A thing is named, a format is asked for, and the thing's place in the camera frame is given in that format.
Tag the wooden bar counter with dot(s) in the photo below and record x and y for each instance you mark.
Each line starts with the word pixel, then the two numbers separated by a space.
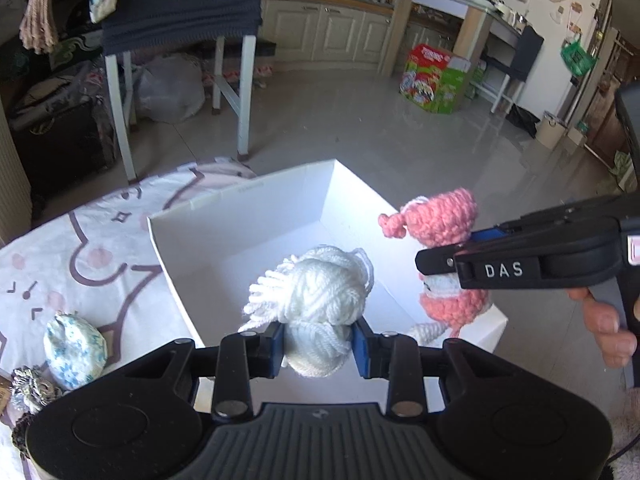
pixel 472 20

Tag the silver foil wrapped item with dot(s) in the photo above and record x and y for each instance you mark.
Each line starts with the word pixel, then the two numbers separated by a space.
pixel 32 390

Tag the black bar chair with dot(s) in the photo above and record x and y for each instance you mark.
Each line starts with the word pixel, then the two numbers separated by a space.
pixel 527 50

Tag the person's right hand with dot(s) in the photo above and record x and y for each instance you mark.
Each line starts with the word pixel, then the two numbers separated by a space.
pixel 607 330

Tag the white trash bin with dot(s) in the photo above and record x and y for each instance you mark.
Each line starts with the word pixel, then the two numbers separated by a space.
pixel 550 132

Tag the pink patterned mat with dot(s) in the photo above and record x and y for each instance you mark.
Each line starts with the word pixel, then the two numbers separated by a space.
pixel 235 72

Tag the black screen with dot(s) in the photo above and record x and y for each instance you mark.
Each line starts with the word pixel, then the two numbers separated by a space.
pixel 631 135

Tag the green bag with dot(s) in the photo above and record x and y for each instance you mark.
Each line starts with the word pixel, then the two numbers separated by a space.
pixel 577 57

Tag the dark knitted item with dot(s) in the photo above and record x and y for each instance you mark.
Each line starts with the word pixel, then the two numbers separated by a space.
pixel 20 435

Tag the white-legged table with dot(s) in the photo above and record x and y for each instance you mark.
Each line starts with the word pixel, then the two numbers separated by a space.
pixel 245 90

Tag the pink crochet toy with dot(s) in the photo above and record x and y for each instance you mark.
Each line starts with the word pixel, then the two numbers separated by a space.
pixel 440 215

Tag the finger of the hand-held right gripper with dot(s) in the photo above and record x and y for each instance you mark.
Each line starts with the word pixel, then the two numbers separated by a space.
pixel 487 235
pixel 500 267

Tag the white cardboard box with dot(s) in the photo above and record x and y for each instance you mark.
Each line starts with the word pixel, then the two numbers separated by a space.
pixel 280 210

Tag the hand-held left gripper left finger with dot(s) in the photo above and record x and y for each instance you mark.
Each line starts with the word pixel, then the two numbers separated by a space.
pixel 276 350

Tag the printed blanket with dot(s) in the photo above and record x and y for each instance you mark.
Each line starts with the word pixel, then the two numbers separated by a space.
pixel 100 230

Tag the beige tassel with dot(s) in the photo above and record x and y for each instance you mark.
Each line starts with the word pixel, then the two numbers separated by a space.
pixel 40 20

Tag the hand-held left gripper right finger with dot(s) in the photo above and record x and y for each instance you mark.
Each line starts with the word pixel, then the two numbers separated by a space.
pixel 359 352

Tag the blue floral pouch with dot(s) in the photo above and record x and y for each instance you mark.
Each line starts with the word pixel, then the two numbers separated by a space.
pixel 75 350

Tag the black bag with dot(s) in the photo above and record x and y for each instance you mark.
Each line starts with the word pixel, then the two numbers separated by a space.
pixel 524 121

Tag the black hard case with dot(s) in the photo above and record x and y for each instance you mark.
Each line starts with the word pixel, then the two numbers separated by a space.
pixel 55 145

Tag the green and red carton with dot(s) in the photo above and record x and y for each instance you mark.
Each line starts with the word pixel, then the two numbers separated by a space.
pixel 435 80

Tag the cream kitchen cabinets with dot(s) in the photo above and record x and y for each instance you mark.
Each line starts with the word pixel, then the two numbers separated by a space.
pixel 330 25

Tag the white plastic bag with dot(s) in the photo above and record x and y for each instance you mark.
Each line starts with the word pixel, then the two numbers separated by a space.
pixel 170 90

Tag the white yarn ball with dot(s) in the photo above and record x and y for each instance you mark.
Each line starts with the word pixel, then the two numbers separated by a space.
pixel 310 290

